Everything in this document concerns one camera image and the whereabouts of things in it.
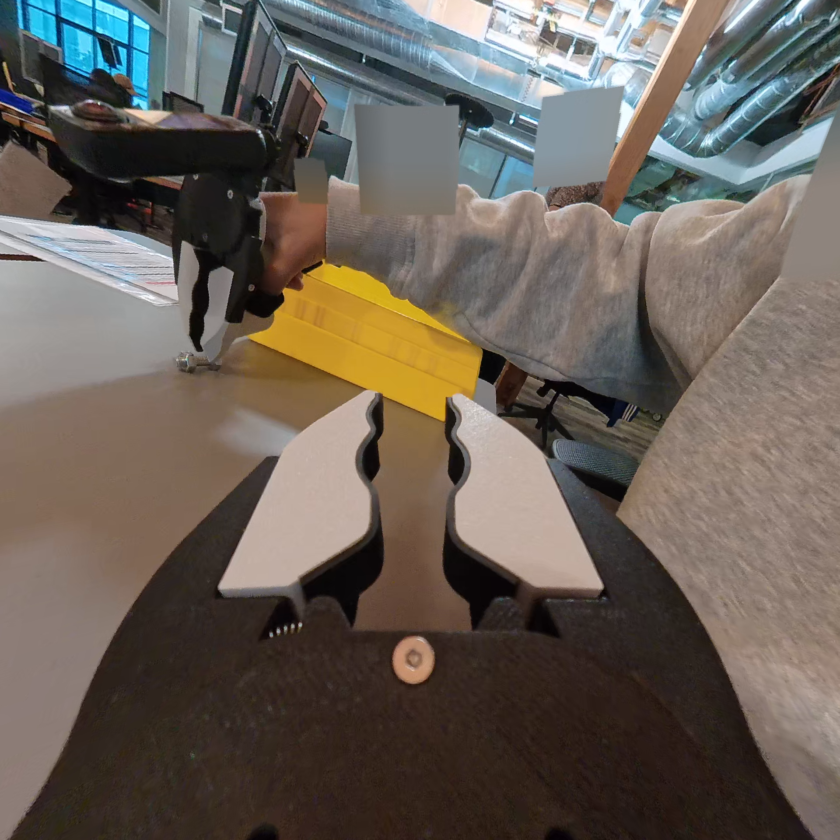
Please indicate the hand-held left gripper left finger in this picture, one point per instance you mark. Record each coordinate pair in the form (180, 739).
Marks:
(302, 512)

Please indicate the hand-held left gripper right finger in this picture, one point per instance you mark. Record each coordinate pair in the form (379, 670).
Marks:
(525, 512)

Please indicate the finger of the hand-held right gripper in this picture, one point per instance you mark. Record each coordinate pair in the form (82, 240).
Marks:
(220, 308)
(186, 282)

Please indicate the silver hex bolt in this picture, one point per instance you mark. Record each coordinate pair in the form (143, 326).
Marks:
(187, 361)

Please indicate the person's right forearm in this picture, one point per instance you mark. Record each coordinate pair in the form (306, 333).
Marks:
(525, 275)

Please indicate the grey desk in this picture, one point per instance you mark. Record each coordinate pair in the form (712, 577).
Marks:
(98, 459)

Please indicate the person's right hand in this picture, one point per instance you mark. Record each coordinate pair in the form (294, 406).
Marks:
(292, 236)

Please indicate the black office chair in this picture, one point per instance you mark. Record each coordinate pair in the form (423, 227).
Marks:
(594, 463)

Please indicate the laminated paper sheet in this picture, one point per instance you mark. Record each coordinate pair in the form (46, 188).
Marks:
(85, 253)

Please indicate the black monitor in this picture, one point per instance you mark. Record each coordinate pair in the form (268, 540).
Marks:
(253, 65)
(302, 105)
(338, 148)

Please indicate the blue striped jacket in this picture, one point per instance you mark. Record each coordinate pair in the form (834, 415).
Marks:
(623, 415)

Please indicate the yellow plastic bin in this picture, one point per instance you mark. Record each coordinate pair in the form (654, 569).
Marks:
(367, 354)

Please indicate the grey tilted board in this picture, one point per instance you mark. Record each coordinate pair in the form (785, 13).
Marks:
(29, 184)

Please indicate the black disc-topped pole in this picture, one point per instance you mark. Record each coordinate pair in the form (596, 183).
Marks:
(469, 108)

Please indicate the silver ventilation duct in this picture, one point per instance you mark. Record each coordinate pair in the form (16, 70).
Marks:
(367, 39)
(741, 111)

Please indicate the wooden post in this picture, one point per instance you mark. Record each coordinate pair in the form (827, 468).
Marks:
(656, 98)

